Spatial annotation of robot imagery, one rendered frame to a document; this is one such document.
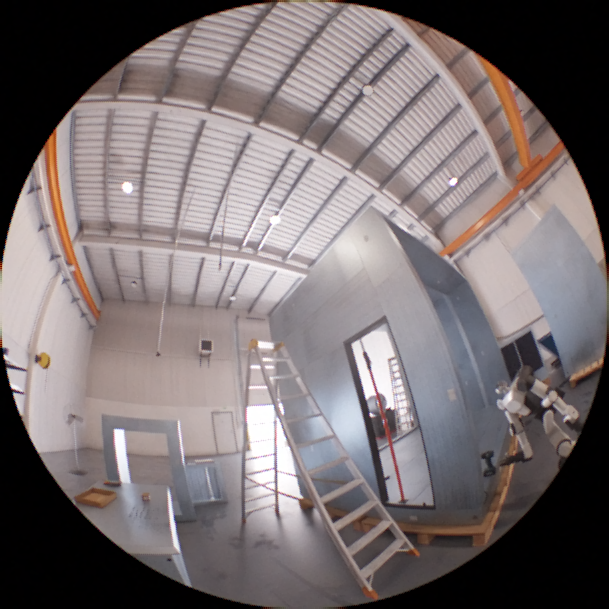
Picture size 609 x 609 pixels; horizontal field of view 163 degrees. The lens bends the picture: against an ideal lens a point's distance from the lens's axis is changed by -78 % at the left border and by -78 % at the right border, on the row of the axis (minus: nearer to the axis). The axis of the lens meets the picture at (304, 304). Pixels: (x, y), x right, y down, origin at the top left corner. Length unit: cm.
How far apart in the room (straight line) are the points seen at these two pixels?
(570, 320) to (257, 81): 863
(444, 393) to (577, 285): 399
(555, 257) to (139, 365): 1461
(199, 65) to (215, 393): 1266
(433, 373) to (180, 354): 1119
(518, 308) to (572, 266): 537
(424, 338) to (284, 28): 697
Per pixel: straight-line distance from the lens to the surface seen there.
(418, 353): 170
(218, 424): 1129
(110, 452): 357
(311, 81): 686
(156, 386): 1138
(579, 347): 519
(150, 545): 172
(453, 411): 166
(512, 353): 600
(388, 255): 197
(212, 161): 718
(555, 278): 511
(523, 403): 188
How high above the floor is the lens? 149
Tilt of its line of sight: 29 degrees up
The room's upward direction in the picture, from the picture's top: 13 degrees counter-clockwise
